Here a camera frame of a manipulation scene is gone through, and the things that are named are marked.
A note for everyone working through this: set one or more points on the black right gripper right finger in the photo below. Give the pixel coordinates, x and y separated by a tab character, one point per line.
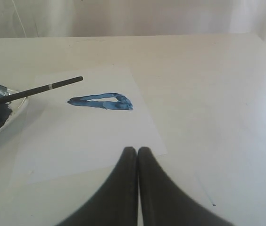
163	203

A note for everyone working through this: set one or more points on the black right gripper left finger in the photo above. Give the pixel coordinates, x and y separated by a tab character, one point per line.
116	202

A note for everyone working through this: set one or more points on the white paper sheet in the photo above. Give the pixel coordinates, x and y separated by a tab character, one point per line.
83	126

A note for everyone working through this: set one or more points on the black paintbrush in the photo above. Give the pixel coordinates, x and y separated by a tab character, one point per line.
38	90

